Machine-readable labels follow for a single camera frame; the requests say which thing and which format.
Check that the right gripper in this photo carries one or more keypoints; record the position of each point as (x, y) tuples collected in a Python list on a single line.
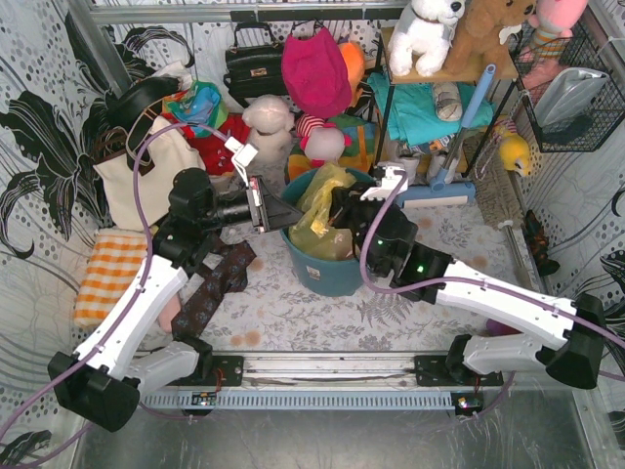
[(356, 208)]

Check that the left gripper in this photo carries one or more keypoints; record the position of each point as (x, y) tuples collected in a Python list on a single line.
[(260, 205)]

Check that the yellow trash bag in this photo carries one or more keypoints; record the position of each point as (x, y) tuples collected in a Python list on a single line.
[(313, 234)]

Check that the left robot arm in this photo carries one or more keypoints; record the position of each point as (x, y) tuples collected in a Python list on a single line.
[(102, 380)]

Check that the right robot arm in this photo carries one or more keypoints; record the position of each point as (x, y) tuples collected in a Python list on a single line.
[(565, 337)]

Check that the teal trash bin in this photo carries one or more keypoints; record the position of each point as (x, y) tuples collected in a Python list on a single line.
[(325, 278)]

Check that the magenta fabric bag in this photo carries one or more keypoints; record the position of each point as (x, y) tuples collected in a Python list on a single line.
[(315, 75)]

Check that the cream canvas tote bag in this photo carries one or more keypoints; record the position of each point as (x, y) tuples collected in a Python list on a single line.
[(170, 153)]

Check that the rainbow striped cloth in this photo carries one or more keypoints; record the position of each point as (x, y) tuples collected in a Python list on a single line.
[(359, 155)]

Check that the pink plush pig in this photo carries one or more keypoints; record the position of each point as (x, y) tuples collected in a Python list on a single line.
[(320, 140)]

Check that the brown floral necktie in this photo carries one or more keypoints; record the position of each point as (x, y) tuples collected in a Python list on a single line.
[(229, 276)]

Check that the white sneaker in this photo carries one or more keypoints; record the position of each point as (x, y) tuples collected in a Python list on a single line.
[(410, 164)]

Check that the red garment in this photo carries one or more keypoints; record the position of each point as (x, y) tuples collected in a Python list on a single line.
[(212, 150)]

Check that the white plush lamb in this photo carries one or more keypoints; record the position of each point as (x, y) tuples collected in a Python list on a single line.
[(270, 122)]

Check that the blue flat mop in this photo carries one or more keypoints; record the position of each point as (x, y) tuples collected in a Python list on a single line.
[(437, 192)]

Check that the teal folded towel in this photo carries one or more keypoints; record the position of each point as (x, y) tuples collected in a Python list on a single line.
[(413, 118)]

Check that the wooden metal shelf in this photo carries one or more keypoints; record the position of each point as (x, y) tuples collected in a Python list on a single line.
[(388, 148)]

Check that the orange plush toy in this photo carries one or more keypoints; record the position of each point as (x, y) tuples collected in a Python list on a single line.
[(354, 59)]

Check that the pink fuzzy case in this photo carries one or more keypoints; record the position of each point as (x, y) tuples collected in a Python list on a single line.
[(168, 313)]

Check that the black leather handbag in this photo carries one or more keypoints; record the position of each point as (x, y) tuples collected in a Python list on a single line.
[(253, 72)]

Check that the orange checkered cloth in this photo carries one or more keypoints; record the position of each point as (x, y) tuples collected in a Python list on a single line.
[(115, 260)]

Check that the yellow plush duck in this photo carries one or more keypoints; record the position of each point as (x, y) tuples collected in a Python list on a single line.
[(513, 149)]

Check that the white plush dog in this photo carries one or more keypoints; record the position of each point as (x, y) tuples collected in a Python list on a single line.
[(422, 36)]

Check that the black hat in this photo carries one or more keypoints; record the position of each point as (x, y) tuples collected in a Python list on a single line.
[(126, 109)]

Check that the brown teddy bear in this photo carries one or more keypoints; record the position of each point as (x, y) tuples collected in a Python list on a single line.
[(484, 31)]

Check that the silver foil pouch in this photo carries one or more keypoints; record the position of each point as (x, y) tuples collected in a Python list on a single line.
[(569, 93)]

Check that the pink plush toy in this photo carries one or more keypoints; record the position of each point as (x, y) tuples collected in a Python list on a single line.
[(552, 22)]

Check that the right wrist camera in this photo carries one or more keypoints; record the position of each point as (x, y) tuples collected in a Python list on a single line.
[(391, 177)]

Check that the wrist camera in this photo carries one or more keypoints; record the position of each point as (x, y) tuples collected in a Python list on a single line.
[(391, 177), (242, 156)]

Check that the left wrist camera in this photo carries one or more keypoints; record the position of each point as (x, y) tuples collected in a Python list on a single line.
[(242, 156)]

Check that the black wire basket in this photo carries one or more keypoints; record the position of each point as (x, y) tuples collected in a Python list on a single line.
[(587, 131)]

